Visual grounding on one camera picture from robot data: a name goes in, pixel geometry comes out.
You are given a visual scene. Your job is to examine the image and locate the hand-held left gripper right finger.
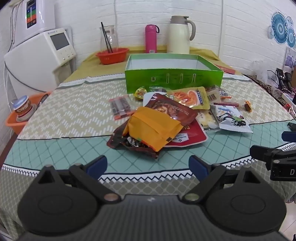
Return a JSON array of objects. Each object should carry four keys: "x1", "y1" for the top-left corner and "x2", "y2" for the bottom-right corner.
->
[{"x1": 181, "y1": 155, "x2": 263, "y2": 204}]

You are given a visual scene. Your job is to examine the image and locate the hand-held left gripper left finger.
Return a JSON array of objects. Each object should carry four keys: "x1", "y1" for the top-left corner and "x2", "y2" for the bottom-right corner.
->
[{"x1": 36, "y1": 155, "x2": 121, "y2": 204}]

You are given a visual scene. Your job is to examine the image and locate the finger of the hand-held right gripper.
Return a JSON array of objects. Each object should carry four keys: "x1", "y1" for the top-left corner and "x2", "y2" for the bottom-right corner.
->
[
  {"x1": 250, "y1": 142, "x2": 296, "y2": 164},
  {"x1": 282, "y1": 121, "x2": 296, "y2": 142}
]

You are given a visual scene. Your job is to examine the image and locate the red packet with white labels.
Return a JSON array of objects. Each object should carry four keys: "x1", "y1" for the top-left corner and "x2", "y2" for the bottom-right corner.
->
[{"x1": 165, "y1": 118, "x2": 208, "y2": 147}]

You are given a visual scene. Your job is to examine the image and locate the dark maroon snack bag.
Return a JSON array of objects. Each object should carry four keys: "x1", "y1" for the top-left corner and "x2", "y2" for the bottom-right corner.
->
[{"x1": 107, "y1": 123, "x2": 162, "y2": 159}]

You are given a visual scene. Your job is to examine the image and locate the white cartoon snack packet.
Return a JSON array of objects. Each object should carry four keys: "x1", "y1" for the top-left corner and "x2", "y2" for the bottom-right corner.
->
[{"x1": 211, "y1": 104, "x2": 253, "y2": 133}]

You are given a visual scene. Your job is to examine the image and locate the clear milk candy pack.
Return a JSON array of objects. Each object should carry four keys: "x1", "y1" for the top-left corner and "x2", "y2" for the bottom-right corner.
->
[{"x1": 196, "y1": 109, "x2": 220, "y2": 131}]

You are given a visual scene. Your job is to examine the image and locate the dark red food packet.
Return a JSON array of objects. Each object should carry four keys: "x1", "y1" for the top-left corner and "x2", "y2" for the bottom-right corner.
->
[{"x1": 144, "y1": 93, "x2": 198, "y2": 124}]

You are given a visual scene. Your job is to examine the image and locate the pink snack stick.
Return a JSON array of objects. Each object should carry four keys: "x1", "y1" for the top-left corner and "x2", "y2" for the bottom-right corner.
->
[{"x1": 213, "y1": 102, "x2": 240, "y2": 108}]

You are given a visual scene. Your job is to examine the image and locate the orange snack packet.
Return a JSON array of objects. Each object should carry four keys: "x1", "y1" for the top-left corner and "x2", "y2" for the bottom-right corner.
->
[{"x1": 122, "y1": 107, "x2": 183, "y2": 152}]

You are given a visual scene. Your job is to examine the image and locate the clear sausage stick pack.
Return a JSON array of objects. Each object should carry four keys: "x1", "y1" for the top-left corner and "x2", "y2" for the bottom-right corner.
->
[{"x1": 109, "y1": 95, "x2": 134, "y2": 120}]

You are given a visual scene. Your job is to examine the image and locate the gold snack packet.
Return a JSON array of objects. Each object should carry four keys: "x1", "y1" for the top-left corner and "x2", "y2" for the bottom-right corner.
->
[{"x1": 166, "y1": 86, "x2": 210, "y2": 110}]

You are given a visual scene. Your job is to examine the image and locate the small yellow candy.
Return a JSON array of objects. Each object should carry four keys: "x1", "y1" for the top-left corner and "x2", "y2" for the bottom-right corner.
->
[{"x1": 134, "y1": 87, "x2": 148, "y2": 100}]

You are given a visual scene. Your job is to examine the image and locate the white snack pouch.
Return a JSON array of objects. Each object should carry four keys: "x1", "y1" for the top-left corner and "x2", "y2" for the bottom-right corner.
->
[{"x1": 143, "y1": 91, "x2": 168, "y2": 107}]

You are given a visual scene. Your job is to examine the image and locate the green cardboard box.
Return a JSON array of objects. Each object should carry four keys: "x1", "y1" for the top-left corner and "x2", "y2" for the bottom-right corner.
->
[{"x1": 125, "y1": 54, "x2": 224, "y2": 94}]

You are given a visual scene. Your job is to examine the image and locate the white power strip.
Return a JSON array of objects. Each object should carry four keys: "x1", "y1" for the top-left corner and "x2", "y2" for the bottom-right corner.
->
[{"x1": 273, "y1": 89, "x2": 296, "y2": 105}]

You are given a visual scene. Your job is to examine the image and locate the black charger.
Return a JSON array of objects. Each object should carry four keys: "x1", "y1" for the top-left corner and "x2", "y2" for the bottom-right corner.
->
[{"x1": 275, "y1": 68, "x2": 292, "y2": 90}]

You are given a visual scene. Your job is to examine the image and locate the patterned tablecloth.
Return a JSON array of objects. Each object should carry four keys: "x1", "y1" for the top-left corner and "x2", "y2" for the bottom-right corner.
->
[{"x1": 0, "y1": 75, "x2": 296, "y2": 232}]

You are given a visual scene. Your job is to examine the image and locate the leopard patterned blanket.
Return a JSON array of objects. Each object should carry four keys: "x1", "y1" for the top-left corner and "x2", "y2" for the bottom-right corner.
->
[{"x1": 243, "y1": 74, "x2": 296, "y2": 109}]

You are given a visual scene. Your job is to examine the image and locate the crumpled clear plastic bag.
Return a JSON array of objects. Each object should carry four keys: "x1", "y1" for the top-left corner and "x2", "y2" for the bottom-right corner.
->
[{"x1": 252, "y1": 60, "x2": 275, "y2": 81}]

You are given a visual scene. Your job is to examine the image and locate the red envelope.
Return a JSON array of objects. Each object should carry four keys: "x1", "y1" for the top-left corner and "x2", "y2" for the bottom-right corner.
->
[{"x1": 214, "y1": 64, "x2": 236, "y2": 75}]

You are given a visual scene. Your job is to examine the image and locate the orange plastic basin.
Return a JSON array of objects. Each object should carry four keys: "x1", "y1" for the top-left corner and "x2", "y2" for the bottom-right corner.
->
[{"x1": 6, "y1": 92, "x2": 51, "y2": 135}]

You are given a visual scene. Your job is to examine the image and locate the yellow cloth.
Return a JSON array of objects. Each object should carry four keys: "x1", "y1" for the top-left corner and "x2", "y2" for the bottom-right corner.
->
[{"x1": 63, "y1": 46, "x2": 220, "y2": 82}]

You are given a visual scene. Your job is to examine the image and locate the cup with blue lid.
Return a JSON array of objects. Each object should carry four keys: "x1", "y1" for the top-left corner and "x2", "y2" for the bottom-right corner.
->
[{"x1": 13, "y1": 96, "x2": 31, "y2": 116}]

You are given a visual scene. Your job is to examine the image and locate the small blue paper fan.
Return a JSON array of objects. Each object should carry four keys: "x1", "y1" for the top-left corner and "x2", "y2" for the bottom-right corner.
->
[{"x1": 287, "y1": 28, "x2": 296, "y2": 48}]

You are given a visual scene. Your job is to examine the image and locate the red plastic basket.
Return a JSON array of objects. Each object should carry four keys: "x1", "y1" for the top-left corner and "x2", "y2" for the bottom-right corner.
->
[{"x1": 95, "y1": 48, "x2": 129, "y2": 65}]

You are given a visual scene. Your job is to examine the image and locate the white water dispenser with screen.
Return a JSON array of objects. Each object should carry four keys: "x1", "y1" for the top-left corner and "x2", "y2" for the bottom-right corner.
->
[{"x1": 4, "y1": 28, "x2": 77, "y2": 93}]

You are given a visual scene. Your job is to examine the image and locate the glass carafe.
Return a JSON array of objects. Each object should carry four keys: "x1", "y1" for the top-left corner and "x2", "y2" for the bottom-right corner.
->
[{"x1": 99, "y1": 25, "x2": 119, "y2": 52}]

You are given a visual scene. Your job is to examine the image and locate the cream thermal jug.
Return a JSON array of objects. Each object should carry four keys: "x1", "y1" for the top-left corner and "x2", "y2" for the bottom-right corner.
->
[{"x1": 167, "y1": 15, "x2": 196, "y2": 54}]

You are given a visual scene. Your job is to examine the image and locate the pink thermos bottle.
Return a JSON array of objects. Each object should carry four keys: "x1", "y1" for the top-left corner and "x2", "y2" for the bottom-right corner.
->
[{"x1": 145, "y1": 24, "x2": 160, "y2": 54}]

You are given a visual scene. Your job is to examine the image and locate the wall picture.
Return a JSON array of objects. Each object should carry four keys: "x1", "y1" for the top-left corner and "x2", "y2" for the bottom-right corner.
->
[{"x1": 284, "y1": 47, "x2": 296, "y2": 70}]

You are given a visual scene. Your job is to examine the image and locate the blue decorative wall plates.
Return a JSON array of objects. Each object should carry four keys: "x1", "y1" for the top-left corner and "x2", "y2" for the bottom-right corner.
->
[{"x1": 271, "y1": 13, "x2": 288, "y2": 43}]

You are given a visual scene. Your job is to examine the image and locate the white wall conduit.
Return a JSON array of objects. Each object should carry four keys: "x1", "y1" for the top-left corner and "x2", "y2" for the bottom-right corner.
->
[{"x1": 218, "y1": 0, "x2": 224, "y2": 59}]

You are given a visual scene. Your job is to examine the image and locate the white wall water purifier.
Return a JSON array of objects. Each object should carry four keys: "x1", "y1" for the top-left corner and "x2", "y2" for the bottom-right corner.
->
[{"x1": 9, "y1": 0, "x2": 56, "y2": 37}]

